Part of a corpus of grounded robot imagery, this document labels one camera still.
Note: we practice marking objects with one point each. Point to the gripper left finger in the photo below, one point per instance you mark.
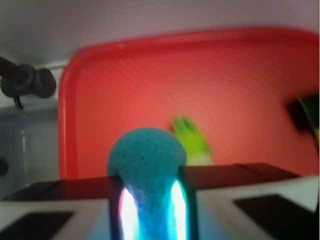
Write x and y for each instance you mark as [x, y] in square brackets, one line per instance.
[81, 209]

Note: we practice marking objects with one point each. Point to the grey curved faucet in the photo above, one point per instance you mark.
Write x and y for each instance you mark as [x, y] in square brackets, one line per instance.
[21, 80]

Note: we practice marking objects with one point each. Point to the red plastic tray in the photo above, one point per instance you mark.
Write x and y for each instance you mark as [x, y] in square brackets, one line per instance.
[234, 84]

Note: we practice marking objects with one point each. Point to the blue textured ball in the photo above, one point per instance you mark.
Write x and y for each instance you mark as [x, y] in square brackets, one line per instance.
[148, 160]

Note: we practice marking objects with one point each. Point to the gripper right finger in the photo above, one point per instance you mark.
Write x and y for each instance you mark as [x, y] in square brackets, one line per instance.
[250, 201]

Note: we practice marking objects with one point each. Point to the grey sink basin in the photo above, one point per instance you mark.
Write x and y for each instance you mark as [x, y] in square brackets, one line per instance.
[29, 150]

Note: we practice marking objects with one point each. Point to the green plush toy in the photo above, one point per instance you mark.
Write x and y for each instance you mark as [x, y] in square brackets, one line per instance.
[196, 146]

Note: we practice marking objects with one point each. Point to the black rectangular block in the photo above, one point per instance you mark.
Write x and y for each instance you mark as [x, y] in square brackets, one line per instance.
[305, 112]

